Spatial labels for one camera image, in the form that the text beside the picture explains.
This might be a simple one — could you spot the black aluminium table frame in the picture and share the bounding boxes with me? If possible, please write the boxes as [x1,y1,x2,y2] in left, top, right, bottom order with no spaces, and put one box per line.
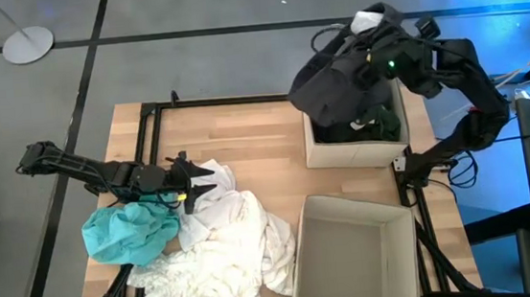
[60,64,486,297]

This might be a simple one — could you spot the dark green garment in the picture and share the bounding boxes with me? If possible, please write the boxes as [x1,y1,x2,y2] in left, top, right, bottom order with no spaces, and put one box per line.
[350,102,403,146]

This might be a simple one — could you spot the thin grey stand pole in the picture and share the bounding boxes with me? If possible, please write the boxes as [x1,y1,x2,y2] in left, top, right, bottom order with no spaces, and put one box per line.
[0,0,38,46]

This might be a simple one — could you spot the dark grey garment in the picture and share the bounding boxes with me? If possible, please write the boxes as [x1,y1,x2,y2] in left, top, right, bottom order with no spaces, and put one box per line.
[280,0,416,136]

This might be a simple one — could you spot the white floor cable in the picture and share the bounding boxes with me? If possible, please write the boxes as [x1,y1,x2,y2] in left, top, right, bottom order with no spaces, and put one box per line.
[433,35,530,121]

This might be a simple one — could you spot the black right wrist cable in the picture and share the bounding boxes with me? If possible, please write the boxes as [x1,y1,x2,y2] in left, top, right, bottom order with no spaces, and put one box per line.
[308,23,350,54]

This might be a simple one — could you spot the black floor beam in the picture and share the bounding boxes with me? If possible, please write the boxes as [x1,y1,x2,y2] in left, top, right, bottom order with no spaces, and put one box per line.
[462,202,530,246]

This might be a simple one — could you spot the teal garment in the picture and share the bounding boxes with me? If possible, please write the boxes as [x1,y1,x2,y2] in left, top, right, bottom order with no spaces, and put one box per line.
[79,196,185,273]

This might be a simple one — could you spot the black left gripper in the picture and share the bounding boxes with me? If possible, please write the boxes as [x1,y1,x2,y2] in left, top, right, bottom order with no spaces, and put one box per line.
[136,148,220,217]

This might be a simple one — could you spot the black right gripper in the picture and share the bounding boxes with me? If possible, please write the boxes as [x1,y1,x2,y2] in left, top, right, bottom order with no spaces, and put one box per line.
[363,32,436,87]

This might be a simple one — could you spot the white lace garment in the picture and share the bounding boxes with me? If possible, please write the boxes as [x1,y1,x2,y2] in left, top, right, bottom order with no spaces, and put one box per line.
[125,241,272,297]

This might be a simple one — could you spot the beige fabric storage box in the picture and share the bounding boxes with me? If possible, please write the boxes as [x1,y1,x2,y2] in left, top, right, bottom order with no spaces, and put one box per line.
[282,186,424,297]
[298,78,414,174]

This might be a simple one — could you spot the round grey stand base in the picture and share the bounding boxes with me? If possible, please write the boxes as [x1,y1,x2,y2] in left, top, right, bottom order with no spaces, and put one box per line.
[0,24,58,67]

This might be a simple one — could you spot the smooth white garment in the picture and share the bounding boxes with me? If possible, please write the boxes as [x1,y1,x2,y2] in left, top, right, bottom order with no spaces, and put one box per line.
[171,152,303,297]

